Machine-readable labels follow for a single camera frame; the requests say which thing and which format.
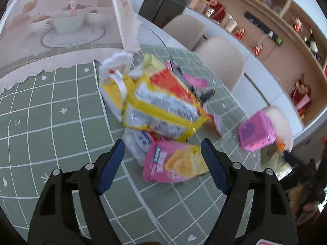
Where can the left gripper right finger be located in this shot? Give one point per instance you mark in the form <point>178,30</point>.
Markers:
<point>270,220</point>

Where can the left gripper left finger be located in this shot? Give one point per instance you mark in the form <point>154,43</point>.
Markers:
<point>54,219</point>

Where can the purple wrapper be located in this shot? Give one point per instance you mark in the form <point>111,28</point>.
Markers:
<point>216,123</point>

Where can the pink snack packet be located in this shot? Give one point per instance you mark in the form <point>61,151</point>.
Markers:
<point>173,162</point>

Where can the orange snack bag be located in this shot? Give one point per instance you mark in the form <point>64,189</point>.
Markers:
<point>162,104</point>

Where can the pink toy trash bin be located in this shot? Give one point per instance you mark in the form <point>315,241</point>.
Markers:
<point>256,132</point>

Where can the beige chair with cushion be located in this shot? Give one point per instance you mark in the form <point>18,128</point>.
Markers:
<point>281,125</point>

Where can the green checked tablecloth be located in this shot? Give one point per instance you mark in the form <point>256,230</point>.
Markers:
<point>58,120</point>

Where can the black grey wrapper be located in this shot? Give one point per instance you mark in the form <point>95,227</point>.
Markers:
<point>200,94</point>

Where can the pink stick wrapper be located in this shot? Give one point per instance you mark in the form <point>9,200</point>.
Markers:
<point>193,81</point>

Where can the white yellow toy cup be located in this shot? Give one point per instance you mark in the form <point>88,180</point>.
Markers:
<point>115,83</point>

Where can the beige chair middle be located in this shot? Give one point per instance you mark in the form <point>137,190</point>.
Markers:
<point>223,59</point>

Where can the red doll figurine right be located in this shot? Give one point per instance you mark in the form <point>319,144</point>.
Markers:
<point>257,49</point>

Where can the red doll figurine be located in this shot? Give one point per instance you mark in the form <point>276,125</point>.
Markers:
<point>240,33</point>
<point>257,49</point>

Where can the red doll figurine left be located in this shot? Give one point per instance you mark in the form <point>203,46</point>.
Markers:
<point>240,33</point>

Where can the wooden shelf cabinet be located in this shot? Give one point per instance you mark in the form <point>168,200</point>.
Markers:
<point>269,78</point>

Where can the black power strip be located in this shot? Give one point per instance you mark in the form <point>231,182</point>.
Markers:
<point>264,28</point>

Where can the mesh food cover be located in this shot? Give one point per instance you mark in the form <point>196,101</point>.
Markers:
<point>33,30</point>

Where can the beige chair far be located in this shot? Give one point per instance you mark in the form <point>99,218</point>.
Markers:
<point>186,29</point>

